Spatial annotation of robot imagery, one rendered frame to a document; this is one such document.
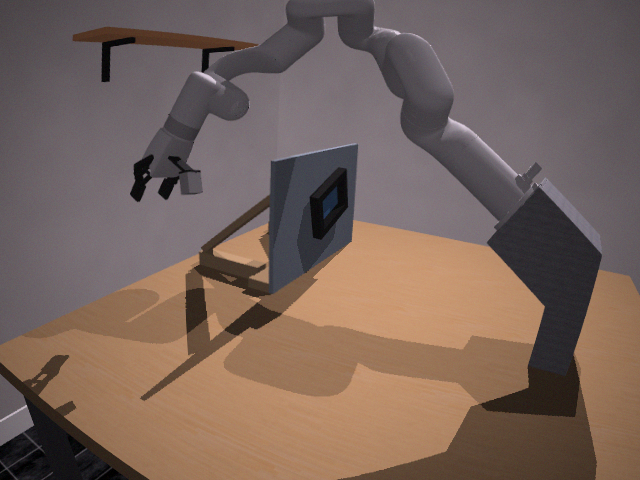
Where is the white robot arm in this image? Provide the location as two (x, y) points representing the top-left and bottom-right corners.
(164, 0), (542, 230)

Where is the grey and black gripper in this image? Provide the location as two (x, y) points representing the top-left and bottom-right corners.
(130, 126), (195, 202)

